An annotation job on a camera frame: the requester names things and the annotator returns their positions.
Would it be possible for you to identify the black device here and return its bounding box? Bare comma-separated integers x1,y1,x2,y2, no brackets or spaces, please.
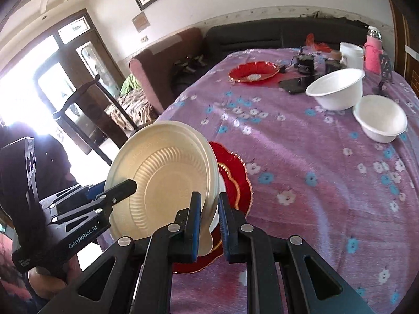
292,52,316,74

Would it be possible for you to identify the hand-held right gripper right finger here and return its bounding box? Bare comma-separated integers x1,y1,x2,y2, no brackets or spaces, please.
218,191,377,314

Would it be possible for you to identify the black phone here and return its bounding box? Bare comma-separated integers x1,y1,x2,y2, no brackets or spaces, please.
279,78,315,95

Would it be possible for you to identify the green cloth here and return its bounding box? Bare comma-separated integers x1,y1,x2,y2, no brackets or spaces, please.
119,74,141,95

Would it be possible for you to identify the person's dark top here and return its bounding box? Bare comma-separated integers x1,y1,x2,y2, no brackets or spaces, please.
0,121,77,246

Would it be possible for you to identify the black sofa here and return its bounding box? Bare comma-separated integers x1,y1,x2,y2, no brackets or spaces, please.
205,18,370,72

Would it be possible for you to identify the brown pink armchair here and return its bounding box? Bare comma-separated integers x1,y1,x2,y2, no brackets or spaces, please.
129,27,207,115

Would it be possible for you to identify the red plastic bag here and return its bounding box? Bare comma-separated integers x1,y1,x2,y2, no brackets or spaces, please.
305,33,331,53

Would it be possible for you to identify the white disposable plate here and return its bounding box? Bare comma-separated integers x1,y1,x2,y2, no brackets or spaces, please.
104,121,219,257
209,173,227,236

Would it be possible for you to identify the small white bowl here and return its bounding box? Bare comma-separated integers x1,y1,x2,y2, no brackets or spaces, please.
353,95,408,144

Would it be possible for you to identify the large white bowl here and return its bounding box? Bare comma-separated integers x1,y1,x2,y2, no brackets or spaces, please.
305,68,365,111

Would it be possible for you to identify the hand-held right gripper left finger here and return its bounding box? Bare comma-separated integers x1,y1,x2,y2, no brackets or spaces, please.
37,191,202,314

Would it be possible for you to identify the patterned blanket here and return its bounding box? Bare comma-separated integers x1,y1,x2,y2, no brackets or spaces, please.
105,88,159,131

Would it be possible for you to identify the pink bottle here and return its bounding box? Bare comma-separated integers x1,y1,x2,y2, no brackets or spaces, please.
364,25,384,74

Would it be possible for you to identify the large red gold-rimmed plate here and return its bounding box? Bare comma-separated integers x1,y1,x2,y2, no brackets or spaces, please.
172,142,253,273

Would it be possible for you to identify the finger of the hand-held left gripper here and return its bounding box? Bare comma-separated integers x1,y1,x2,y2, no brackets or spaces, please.
47,179,138,228
39,185,107,210

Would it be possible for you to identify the person's left hand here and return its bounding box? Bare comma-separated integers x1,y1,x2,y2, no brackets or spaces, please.
28,262,68,300

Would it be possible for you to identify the wooden glass door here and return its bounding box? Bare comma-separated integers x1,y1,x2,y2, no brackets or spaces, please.
0,8,122,158

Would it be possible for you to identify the purple floral tablecloth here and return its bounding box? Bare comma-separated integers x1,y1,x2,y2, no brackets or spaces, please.
98,47,419,314

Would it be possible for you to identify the black wooden chair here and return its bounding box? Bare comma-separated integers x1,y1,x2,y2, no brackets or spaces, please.
52,75,138,166

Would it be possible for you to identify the dark cloth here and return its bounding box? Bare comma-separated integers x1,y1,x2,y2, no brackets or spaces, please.
173,54,213,76

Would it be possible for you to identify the wall plaque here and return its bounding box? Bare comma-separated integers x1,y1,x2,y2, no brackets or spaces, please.
131,11,151,33

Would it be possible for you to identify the white plastic cup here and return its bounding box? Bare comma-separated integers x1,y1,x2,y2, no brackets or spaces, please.
339,42,365,71

